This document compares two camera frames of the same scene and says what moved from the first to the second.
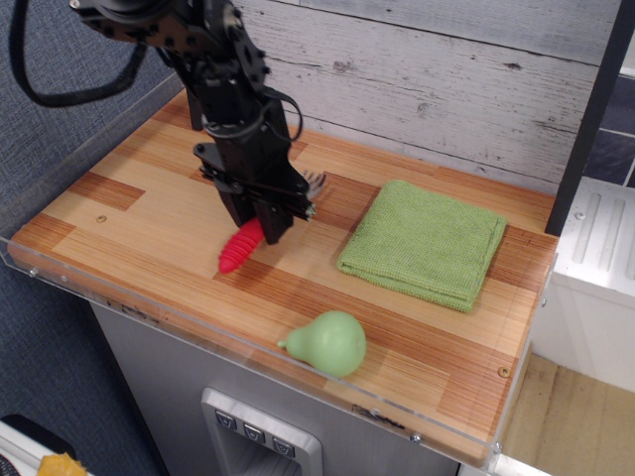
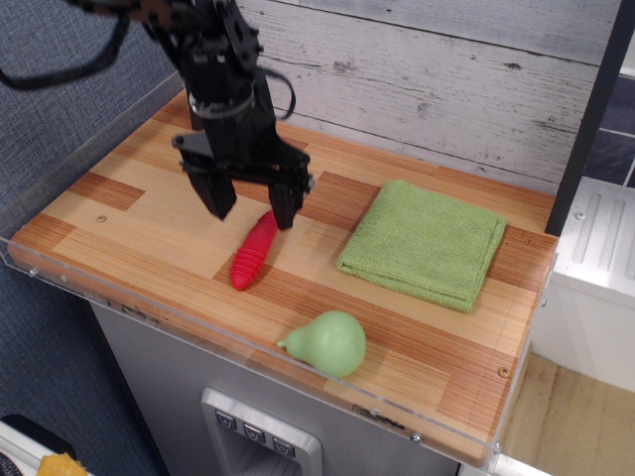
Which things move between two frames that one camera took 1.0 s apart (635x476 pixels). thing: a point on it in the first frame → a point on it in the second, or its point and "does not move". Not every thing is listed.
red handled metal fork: [245, 243] → [253, 250]
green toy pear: [333, 343] does not move
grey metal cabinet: [163, 379] does not move
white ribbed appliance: [587, 317] does not move
